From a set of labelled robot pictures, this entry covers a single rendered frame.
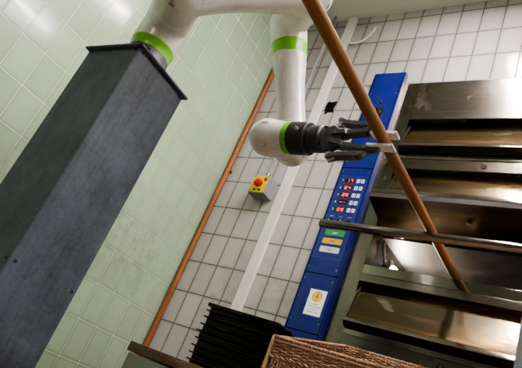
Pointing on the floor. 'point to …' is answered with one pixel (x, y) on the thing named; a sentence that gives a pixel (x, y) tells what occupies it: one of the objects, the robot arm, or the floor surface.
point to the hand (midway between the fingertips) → (383, 141)
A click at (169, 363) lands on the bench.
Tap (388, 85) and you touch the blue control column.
